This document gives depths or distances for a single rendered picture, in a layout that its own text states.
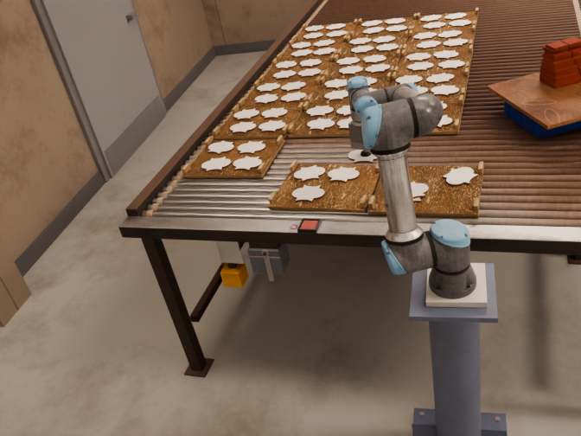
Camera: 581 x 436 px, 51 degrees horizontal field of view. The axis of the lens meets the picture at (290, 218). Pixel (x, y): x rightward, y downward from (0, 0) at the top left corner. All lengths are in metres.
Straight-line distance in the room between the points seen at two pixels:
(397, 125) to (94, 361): 2.35
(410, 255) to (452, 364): 0.50
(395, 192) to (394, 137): 0.17
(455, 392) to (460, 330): 0.30
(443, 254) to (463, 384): 0.57
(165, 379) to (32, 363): 0.84
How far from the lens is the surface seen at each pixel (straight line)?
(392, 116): 1.72
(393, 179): 1.78
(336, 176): 2.61
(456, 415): 2.42
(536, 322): 3.24
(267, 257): 2.45
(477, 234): 2.24
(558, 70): 2.99
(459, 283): 1.98
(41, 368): 3.69
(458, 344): 2.14
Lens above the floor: 2.24
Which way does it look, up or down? 33 degrees down
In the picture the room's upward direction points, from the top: 12 degrees counter-clockwise
